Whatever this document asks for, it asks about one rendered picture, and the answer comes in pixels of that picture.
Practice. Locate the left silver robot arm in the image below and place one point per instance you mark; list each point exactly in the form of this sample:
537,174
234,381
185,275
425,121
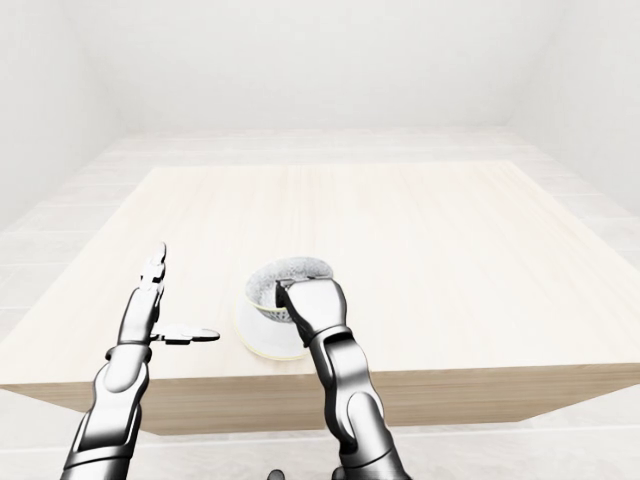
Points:
107,405

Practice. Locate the grey patterned bowl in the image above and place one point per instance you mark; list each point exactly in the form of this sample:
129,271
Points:
277,285

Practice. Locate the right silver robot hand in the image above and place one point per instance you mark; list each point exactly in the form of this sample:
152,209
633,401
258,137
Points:
317,302

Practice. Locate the small dark shape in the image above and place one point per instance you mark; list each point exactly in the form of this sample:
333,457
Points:
276,474

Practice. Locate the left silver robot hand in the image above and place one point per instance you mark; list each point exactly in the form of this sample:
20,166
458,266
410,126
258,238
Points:
142,310

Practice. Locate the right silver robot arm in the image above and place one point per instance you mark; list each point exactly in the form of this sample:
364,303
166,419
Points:
357,400

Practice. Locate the white plate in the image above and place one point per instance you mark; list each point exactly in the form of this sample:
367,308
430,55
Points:
267,335

